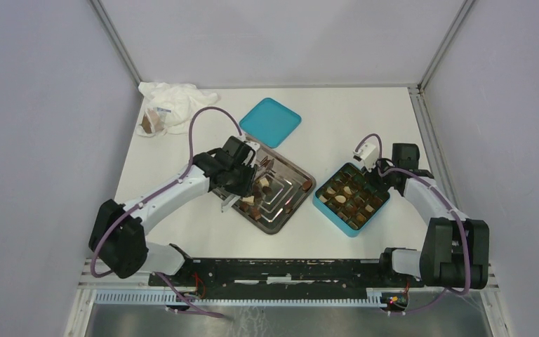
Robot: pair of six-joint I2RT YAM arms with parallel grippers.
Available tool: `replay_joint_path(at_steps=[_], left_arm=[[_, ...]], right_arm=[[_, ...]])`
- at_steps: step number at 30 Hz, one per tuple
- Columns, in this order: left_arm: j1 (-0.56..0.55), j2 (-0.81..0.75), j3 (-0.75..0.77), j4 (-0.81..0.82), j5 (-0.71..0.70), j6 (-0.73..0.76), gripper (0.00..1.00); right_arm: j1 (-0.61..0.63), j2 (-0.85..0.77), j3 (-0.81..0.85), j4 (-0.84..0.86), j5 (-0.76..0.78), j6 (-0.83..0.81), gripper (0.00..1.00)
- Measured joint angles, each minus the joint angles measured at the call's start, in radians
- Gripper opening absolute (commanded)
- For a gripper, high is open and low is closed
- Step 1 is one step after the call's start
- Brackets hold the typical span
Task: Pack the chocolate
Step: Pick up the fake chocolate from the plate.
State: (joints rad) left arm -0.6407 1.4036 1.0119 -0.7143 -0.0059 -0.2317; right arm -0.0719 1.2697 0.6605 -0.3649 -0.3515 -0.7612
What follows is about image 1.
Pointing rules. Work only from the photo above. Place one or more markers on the teal chocolate box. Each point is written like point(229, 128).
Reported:
point(360, 208)

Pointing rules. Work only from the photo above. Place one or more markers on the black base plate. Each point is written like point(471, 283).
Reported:
point(287, 279)

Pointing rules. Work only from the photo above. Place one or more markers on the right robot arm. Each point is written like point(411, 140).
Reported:
point(454, 254)

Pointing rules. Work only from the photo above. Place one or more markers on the teal box lid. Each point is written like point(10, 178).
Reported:
point(270, 122)

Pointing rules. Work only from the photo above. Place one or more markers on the white crumpled cloth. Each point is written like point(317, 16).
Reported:
point(182, 99)

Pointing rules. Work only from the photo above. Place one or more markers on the steel tray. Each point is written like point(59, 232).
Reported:
point(278, 193)

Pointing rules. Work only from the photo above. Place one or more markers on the oval white chocolate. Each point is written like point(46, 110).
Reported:
point(340, 199)

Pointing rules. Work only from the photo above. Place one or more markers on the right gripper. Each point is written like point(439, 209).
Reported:
point(370, 175)

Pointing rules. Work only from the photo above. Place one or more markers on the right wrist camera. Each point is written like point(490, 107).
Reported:
point(367, 155)

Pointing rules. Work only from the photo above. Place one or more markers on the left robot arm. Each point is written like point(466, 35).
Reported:
point(118, 237)

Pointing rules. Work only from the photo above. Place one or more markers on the plastic bag with chocolate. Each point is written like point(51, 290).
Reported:
point(153, 122)

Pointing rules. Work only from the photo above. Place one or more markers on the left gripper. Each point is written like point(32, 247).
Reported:
point(245, 189)

